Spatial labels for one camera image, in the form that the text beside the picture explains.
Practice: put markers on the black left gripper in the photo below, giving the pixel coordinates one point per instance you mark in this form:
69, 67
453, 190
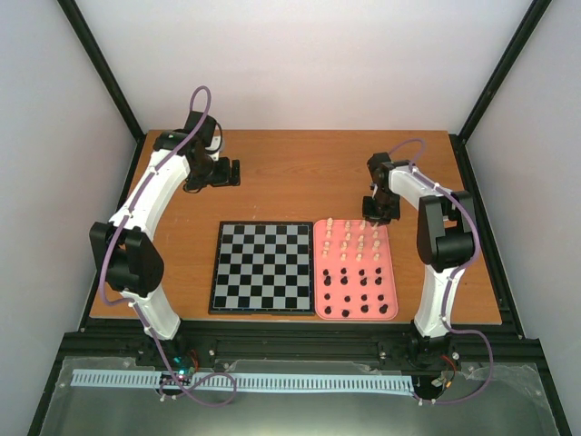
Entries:
224, 178

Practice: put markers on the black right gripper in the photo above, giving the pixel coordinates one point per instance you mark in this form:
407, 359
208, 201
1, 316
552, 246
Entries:
373, 218

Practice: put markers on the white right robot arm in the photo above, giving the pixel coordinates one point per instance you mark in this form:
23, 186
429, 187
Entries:
447, 243

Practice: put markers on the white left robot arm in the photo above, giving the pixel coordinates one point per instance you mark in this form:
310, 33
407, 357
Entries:
130, 269

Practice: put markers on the pink piece tray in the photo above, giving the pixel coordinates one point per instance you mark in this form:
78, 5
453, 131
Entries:
350, 298

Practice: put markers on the black white chessboard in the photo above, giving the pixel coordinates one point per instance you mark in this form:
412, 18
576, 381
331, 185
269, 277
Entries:
263, 267

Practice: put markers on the black aluminium frame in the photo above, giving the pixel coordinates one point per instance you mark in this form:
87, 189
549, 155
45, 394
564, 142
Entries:
305, 341

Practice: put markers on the light blue cable duct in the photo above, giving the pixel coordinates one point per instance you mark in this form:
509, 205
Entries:
247, 382

